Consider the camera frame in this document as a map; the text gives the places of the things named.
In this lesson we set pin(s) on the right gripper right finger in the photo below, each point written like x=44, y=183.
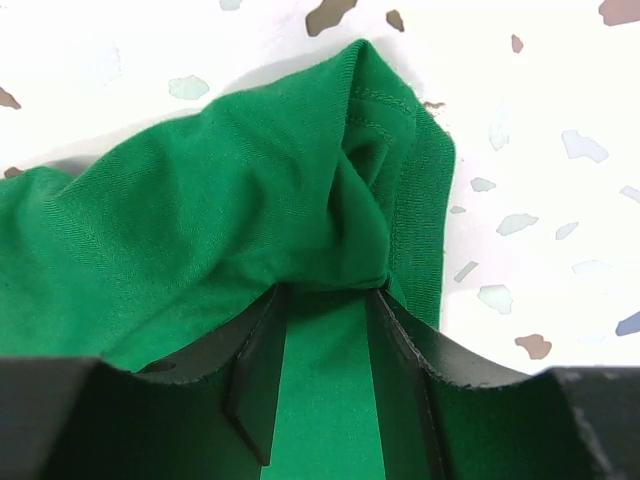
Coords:
x=445, y=412

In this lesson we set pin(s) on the green t-shirt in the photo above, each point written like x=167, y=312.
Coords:
x=329, y=182

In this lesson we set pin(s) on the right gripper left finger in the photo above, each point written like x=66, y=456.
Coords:
x=206, y=411

